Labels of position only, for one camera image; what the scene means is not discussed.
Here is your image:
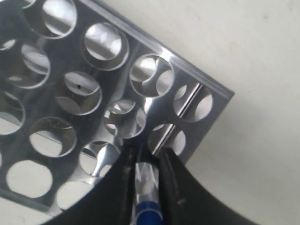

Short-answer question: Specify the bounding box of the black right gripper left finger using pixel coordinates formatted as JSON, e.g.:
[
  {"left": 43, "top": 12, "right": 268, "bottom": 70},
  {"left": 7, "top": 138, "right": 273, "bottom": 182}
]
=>
[{"left": 46, "top": 146, "right": 139, "bottom": 225}]

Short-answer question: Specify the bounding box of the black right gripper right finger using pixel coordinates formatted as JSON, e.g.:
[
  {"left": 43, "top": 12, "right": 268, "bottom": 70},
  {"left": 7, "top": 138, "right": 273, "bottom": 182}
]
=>
[{"left": 158, "top": 146, "right": 270, "bottom": 225}]

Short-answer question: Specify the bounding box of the blue-capped test tube three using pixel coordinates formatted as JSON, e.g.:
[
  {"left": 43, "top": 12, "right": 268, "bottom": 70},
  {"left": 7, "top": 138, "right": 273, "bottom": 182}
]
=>
[{"left": 126, "top": 142, "right": 164, "bottom": 225}]

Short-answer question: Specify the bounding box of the stainless steel test tube rack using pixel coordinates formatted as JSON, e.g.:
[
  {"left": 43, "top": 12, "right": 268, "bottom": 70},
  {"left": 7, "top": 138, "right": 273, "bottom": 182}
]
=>
[{"left": 0, "top": 0, "right": 233, "bottom": 215}]

